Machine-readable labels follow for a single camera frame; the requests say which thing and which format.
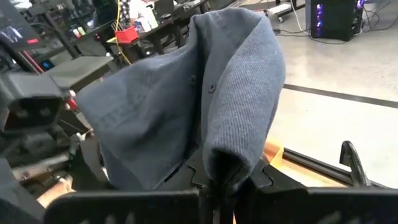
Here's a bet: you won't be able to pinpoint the yellow extension cord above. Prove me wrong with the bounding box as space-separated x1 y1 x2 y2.
114 0 133 66

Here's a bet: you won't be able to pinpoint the black office desk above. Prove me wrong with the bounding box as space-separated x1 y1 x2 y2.
27 0 212 65

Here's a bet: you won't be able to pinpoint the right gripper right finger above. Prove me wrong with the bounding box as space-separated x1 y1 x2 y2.
235 161 398 224

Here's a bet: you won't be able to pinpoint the red plastic basket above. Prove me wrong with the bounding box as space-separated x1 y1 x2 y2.
114 25 140 45

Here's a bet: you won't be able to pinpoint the black computer tower purple lights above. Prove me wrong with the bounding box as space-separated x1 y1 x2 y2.
305 0 365 42

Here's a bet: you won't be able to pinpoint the black computer monitor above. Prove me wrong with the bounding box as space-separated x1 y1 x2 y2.
0 0 42 51

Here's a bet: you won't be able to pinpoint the person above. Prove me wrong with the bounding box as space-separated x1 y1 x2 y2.
119 0 160 30

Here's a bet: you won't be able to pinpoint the dark grey desk panel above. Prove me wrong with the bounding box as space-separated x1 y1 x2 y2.
44 55 114 93

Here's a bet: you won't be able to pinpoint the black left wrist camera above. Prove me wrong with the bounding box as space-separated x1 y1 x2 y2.
0 72 68 134

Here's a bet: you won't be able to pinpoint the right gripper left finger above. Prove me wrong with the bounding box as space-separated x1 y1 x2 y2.
43 151 219 224

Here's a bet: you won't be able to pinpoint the black hook handle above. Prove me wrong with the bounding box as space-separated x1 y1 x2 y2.
338 140 373 188

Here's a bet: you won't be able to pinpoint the dark blue baseball cap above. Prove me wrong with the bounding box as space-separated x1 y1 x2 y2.
76 6 286 195

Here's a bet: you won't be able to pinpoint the white power strip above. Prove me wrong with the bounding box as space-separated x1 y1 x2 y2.
266 2 294 17

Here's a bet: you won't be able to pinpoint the black aluminium rig frame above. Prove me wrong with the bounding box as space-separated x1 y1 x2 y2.
281 147 390 189

